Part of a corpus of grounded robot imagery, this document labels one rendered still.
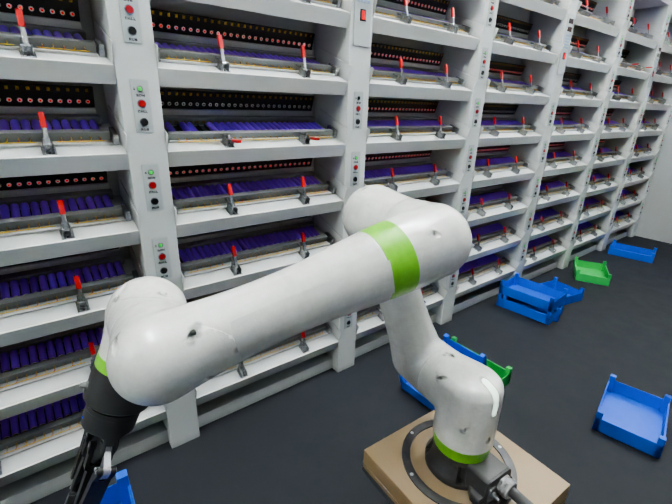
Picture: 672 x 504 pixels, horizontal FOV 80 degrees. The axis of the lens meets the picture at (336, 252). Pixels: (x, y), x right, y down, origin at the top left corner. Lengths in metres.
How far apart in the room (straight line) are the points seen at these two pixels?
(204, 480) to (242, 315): 1.02
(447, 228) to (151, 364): 0.42
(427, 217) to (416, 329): 0.36
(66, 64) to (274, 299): 0.79
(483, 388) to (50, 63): 1.14
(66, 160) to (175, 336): 0.73
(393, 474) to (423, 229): 0.61
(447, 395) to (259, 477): 0.75
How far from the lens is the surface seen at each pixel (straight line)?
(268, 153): 1.29
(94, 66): 1.14
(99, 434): 0.70
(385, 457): 1.04
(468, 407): 0.89
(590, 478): 1.68
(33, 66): 1.13
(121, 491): 1.01
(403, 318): 0.88
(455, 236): 0.61
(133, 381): 0.49
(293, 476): 1.44
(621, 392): 2.11
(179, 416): 1.51
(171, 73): 1.18
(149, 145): 1.16
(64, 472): 1.57
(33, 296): 1.29
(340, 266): 0.53
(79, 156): 1.14
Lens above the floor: 1.10
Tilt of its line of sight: 20 degrees down
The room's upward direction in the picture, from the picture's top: 2 degrees clockwise
